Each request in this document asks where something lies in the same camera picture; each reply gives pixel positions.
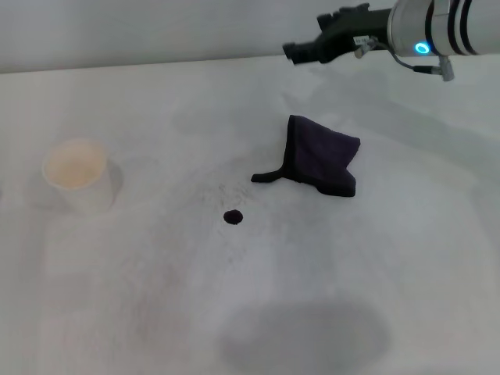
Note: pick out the black water stain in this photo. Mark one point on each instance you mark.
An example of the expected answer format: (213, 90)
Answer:
(233, 217)

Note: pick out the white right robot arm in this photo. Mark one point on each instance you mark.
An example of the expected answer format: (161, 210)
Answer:
(445, 27)

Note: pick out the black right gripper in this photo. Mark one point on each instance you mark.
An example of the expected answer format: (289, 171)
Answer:
(355, 29)

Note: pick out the white paper cup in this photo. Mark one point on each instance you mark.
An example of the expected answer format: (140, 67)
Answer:
(78, 176)

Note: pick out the dark purple rag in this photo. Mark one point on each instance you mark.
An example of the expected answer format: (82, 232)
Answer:
(320, 156)

